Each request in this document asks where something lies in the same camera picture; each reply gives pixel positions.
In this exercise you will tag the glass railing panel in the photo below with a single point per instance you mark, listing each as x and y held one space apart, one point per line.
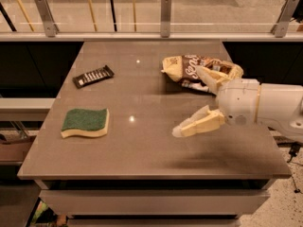
144 16

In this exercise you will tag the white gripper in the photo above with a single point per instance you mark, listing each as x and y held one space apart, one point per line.
240 100

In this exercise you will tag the metal railing post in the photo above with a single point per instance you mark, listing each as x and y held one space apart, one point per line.
165 18
49 24
280 28

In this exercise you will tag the black snack bar wrapper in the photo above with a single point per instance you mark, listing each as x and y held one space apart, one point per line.
93 77

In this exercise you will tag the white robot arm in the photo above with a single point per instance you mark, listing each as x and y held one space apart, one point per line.
280 107

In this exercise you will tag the brown chip bag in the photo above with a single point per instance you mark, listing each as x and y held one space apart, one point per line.
182 69

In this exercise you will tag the middle metal railing post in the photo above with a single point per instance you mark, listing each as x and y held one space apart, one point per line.
165 18

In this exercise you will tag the left metal railing post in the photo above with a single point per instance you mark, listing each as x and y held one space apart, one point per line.
49 24

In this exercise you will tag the right metal railing post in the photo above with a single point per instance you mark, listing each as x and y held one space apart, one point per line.
280 28

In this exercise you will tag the green and yellow sponge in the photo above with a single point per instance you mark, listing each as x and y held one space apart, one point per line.
86 123

